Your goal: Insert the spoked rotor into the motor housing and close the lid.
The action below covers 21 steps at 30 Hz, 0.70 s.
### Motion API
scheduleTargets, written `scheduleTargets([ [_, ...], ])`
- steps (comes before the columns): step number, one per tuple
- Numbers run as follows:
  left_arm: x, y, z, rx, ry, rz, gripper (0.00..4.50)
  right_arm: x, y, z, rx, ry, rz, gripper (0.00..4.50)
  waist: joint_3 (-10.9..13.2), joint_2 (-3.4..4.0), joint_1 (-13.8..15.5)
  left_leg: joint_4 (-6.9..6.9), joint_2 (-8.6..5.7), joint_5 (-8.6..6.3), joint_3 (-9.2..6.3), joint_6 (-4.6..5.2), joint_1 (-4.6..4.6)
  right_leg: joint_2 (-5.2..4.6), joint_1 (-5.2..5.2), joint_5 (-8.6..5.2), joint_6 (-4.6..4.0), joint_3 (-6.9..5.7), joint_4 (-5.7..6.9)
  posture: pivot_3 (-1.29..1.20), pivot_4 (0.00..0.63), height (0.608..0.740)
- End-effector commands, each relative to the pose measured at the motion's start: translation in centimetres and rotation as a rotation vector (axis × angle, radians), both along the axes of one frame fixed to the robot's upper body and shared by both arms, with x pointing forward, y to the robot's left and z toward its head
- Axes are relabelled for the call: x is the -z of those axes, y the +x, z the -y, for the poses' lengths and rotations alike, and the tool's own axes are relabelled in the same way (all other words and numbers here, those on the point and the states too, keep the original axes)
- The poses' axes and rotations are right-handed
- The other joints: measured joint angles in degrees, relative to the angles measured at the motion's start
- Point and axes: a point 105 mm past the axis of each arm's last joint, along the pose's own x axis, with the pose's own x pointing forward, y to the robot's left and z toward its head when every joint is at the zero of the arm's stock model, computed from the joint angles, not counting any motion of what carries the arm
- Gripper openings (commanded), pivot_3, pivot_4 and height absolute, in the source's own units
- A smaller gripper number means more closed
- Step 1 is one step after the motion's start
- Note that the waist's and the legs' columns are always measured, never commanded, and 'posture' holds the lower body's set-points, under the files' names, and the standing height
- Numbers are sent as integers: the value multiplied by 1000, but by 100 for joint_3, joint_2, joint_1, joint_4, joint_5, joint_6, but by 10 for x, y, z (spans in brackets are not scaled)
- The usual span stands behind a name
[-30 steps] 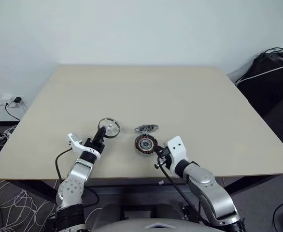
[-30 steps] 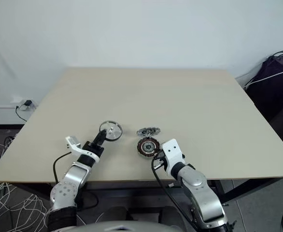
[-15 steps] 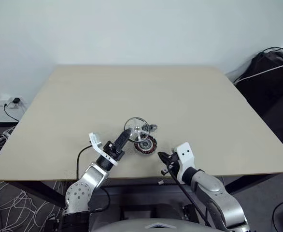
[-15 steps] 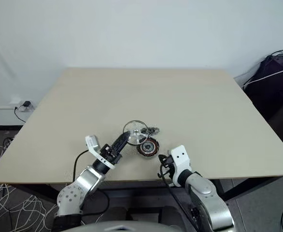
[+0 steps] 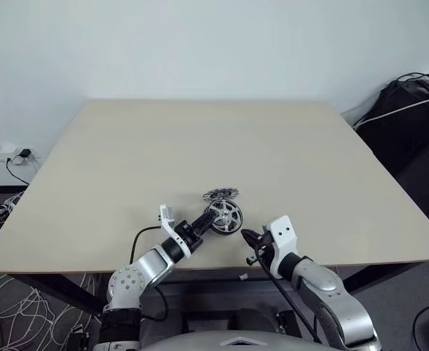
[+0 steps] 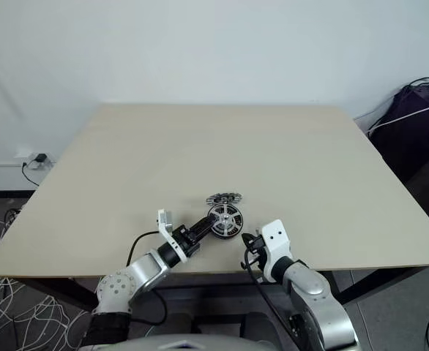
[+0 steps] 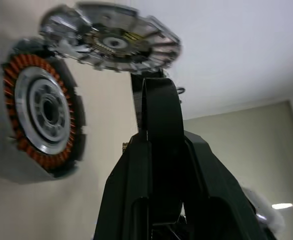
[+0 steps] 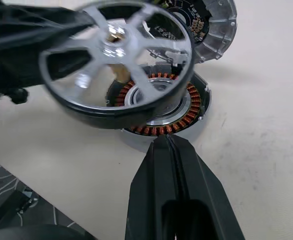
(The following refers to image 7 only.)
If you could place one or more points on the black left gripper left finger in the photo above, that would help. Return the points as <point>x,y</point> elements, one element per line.
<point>126,190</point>

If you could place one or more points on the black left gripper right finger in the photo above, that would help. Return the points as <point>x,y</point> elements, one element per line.
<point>211,185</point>

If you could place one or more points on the silver round motor lid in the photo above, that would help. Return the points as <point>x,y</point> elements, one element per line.
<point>116,42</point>

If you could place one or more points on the grey motor housing copper windings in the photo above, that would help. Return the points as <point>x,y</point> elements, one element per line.
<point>44,110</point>

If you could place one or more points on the white and silver robot part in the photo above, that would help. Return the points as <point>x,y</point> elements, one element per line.
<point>271,217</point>

